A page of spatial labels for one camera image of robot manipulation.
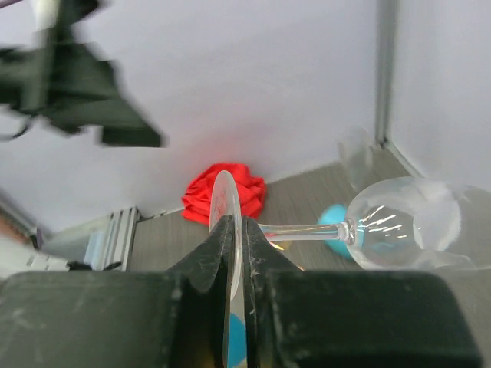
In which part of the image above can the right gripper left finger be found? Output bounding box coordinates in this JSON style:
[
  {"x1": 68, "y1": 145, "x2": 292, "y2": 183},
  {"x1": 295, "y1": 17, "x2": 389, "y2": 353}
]
[{"x1": 1, "y1": 216, "x2": 235, "y2": 367}]

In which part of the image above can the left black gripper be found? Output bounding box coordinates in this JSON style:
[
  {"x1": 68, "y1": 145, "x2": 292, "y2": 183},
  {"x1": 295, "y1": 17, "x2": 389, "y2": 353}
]
[{"x1": 1, "y1": 1, "x2": 165, "y2": 148}]

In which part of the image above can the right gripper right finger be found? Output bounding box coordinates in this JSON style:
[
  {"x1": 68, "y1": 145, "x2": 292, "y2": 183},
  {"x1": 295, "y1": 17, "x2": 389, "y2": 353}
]
[{"x1": 242, "y1": 217, "x2": 483, "y2": 367}]

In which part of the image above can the red cloth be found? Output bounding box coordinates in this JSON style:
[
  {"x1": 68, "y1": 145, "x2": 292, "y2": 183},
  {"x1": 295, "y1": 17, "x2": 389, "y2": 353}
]
[{"x1": 181, "y1": 163, "x2": 267, "y2": 226}]

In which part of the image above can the blue wine glass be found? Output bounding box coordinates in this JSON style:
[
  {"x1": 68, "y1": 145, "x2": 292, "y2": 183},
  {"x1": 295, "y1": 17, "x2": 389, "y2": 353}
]
[{"x1": 317, "y1": 205, "x2": 356, "y2": 261}]

